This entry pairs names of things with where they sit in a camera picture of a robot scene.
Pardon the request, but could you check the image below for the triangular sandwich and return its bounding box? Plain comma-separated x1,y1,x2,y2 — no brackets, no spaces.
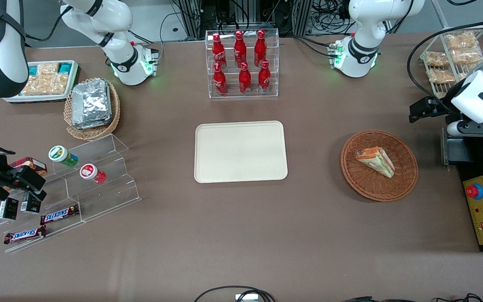
355,146,395,178

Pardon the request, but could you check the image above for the oval light wicker basket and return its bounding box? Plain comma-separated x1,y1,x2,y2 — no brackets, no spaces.
64,78,121,141

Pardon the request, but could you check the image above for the white rectangular snack tray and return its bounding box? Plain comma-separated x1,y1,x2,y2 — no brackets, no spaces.
3,60,81,104

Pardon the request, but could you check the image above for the round brown wicker basket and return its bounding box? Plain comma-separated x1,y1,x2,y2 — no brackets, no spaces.
340,130,419,203

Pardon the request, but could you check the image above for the beige plastic tray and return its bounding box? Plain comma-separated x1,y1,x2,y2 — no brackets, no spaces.
194,121,288,184

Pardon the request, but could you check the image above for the brown chocolate box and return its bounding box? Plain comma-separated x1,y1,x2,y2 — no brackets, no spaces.
9,156,48,177

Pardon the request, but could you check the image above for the small black box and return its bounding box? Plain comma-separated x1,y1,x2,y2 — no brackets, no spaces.
0,197,19,221
20,192,42,214

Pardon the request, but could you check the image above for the green cup with white lid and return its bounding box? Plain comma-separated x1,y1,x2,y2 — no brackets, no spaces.
48,145,79,168

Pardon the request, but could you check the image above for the grey metal block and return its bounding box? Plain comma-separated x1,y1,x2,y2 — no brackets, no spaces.
441,127,475,167

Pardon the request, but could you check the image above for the brown snickers bar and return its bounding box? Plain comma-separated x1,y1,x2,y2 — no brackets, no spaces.
40,204,80,226
3,225,47,245

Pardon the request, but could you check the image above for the red cup with white lid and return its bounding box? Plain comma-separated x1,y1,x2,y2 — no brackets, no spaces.
79,164,107,185

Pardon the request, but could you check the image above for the black machine base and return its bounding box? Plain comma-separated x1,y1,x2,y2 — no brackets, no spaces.
455,133,483,253

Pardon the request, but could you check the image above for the clear acrylic stepped shelf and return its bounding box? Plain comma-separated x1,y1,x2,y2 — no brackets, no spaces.
0,133,142,254

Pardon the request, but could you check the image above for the silver foil pack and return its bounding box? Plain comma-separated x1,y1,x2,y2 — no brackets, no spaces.
74,84,113,130
71,78,111,125

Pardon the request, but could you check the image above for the clear bag of crackers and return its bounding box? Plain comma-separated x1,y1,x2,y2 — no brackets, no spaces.
47,73,70,95
21,75,50,96
37,62,60,76

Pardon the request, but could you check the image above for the red cola bottle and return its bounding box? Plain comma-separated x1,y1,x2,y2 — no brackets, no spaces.
258,60,271,94
212,33,227,70
234,30,247,68
239,62,252,94
213,62,228,95
254,29,267,67

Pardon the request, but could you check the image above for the clear acrylic bottle rack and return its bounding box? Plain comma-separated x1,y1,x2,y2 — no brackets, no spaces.
205,29,280,99

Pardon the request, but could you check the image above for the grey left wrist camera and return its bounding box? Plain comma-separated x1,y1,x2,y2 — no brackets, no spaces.
447,120,478,138

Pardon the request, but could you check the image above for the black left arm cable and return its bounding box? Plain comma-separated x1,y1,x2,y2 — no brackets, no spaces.
406,22,483,115

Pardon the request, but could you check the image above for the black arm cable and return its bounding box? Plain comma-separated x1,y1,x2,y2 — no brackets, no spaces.
406,22,483,115
23,3,75,42

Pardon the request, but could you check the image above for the white wire rack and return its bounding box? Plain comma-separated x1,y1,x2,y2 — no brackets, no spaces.
419,26,483,99

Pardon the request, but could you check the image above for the black left base cable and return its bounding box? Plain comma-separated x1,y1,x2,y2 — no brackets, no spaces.
293,35,335,57

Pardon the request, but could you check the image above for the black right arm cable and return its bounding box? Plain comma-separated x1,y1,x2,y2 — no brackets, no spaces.
23,3,75,42

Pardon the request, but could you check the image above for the black cable tangle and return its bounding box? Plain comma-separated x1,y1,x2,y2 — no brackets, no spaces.
312,0,353,35

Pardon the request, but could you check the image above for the aluminium frame post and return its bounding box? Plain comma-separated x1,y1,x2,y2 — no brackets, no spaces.
182,0,203,39
292,0,314,36

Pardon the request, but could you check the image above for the black thin table cable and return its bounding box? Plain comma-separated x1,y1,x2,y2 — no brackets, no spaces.
341,293,483,302

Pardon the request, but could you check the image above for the black looped table cable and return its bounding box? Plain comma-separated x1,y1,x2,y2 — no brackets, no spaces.
194,286,276,302

